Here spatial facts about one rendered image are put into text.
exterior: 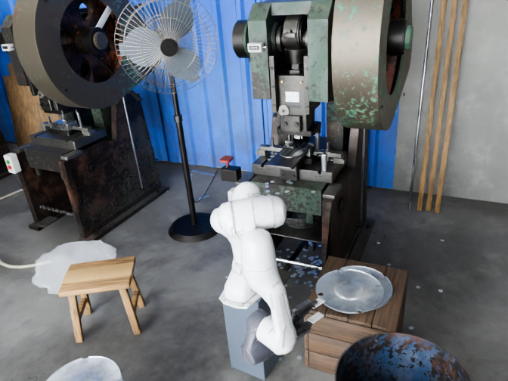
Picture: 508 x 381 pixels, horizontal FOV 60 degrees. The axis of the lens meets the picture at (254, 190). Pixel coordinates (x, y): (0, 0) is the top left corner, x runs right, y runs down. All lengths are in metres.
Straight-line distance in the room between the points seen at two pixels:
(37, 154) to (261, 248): 2.35
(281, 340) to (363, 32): 1.12
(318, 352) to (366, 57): 1.26
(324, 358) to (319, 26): 1.47
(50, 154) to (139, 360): 1.60
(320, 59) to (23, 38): 1.61
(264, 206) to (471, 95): 2.27
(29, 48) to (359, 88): 1.79
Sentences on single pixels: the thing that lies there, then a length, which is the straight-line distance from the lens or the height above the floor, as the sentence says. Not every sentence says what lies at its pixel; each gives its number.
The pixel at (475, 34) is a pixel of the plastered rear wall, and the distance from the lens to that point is 3.28.
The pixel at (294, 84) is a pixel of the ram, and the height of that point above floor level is 1.13.
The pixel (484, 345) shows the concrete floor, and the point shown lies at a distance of 2.42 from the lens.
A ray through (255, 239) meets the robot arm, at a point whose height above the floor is 0.93.
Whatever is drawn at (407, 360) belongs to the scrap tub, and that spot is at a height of 0.37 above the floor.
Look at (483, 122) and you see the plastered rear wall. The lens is 3.42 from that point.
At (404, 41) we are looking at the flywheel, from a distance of 2.09.
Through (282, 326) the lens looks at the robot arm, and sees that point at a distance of 1.43.
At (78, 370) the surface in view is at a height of 0.34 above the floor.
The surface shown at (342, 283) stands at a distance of 2.02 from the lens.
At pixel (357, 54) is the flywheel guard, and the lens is 1.76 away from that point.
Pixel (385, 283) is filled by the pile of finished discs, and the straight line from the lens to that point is 2.06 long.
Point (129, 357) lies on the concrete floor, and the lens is 2.37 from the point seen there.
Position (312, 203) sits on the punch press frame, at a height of 0.56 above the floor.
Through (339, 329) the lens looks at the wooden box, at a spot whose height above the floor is 0.28.
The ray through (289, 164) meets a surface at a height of 0.78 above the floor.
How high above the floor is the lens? 1.64
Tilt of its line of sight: 27 degrees down
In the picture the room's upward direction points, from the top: 5 degrees counter-clockwise
